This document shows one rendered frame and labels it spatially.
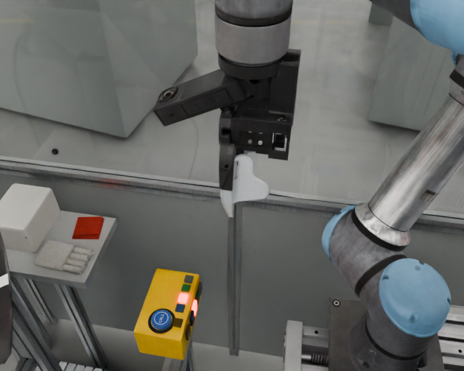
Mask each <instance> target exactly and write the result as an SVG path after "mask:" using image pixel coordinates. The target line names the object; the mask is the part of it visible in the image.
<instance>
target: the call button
mask: <svg viewBox="0 0 464 371"><path fill-rule="evenodd" d="M151 321H152V326H153V327H154V328H155V329H158V330H164V329H166V328H168V327H169V326H170V324H171V322H172V318H171V314H170V313H169V312H168V311H165V310H160V311H156V312H155V313H154V314H153V315H152V319H151Z"/></svg>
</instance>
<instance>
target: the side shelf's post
mask: <svg viewBox="0 0 464 371"><path fill-rule="evenodd" d="M54 285H55V288H56V289H57V292H58V294H59V295H60V298H61V300H62V302H63V304H64V306H65V308H66V310H67V312H68V315H69V316H70V318H71V321H72V322H73V324H74V327H75V328H76V331H77V333H78V335H79V337H80V339H81V341H82V343H83V345H84V347H85V349H86V351H87V353H88V355H89V357H90V359H91V362H92V364H93V366H94V367H95V368H100V369H104V370H106V367H107V365H108V361H107V359H106V357H105V354H104V352H103V350H102V347H101V345H100V343H99V340H98V338H97V336H96V334H95V331H94V329H93V326H92V324H91V321H90V319H89V318H88V315H87V313H86V310H85V308H84V306H83V304H82V301H81V299H80V296H79V294H78V292H77V289H76V287H72V286H64V285H59V284H54Z"/></svg>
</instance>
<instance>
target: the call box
mask: <svg viewBox="0 0 464 371"><path fill-rule="evenodd" d="M186 275H193V276H194V278H193V281H192V283H184V279H185V276H186ZM199 282H200V276H199V275H197V274H192V273H187V272H178V271H173V270H168V269H159V268H157V269H156V270H155V274H154V277H153V279H152V282H151V285H150V288H149V291H148V293H147V296H146V299H145V301H144V304H143V307H142V310H141V313H140V315H139V318H138V321H137V323H136V326H135V329H134V331H133V332H134V336H135V338H136V342H137V345H138V349H139V352H141V353H147V354H152V355H156V356H163V357H168V358H176V359H180V360H184V358H185V357H186V351H187V349H188V346H189V340H190V338H191V334H190V337H189V340H188V341H187V340H186V335H185V332H186V328H187V325H188V324H190V323H189V317H190V313H191V310H192V306H193V303H194V298H195V295H196V292H197V287H198V284H199ZM183 284H188V285H191V288H190V291H189V293H185V292H181V289H182V286H183ZM180 294H187V295H188V299H187V301H186V303H182V302H178V298H179V296H180ZM200 298H201V295H200ZM177 303H180V304H185V305H186V306H185V309H184V312H183V313H180V312H175V308H176V305H177ZM199 304H200V301H199ZM199 304H198V307H199ZM198 307H197V310H198ZM160 310H165V311H168V312H169V313H170V314H171V318H172V322H171V324H170V326H169V327H168V328H166V329H164V330H158V329H155V328H154V327H153V326H152V321H151V319H152V315H153V314H154V313H155V312H156V311H160ZM196 316H197V312H196V315H195V316H194V322H195V319H196ZM175 318H179V319H183V324H182V326H181V328H176V327H173V326H172V324H173V322H174V319H175ZM193 327H194V323H193V325H192V326H191V333H192V330H193Z"/></svg>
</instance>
